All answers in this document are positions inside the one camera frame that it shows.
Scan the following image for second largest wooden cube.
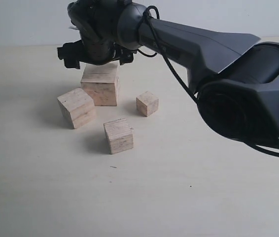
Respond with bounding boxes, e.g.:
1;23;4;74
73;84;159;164
57;88;96;129

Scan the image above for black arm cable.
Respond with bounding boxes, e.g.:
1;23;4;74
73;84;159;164
137;5;279;162

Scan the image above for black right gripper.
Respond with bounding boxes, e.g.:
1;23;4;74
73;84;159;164
57;0;140;69

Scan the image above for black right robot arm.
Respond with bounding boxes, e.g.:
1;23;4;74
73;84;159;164
58;0;279;149

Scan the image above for smallest wooden cube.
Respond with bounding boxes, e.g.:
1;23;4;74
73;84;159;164
136;91;159;117

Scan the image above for third largest wooden cube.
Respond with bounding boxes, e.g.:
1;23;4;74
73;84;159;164
104;118;134;155

